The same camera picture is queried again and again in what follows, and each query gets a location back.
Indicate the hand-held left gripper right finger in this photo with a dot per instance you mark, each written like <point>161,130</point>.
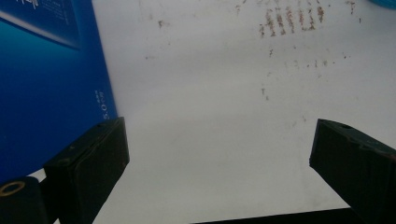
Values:
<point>358,165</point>

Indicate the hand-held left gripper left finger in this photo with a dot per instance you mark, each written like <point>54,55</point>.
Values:
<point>84,168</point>

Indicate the blue cardboard box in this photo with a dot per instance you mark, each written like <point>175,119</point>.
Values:
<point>46,93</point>

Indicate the white table mat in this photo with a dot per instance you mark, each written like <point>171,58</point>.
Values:
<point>218,124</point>

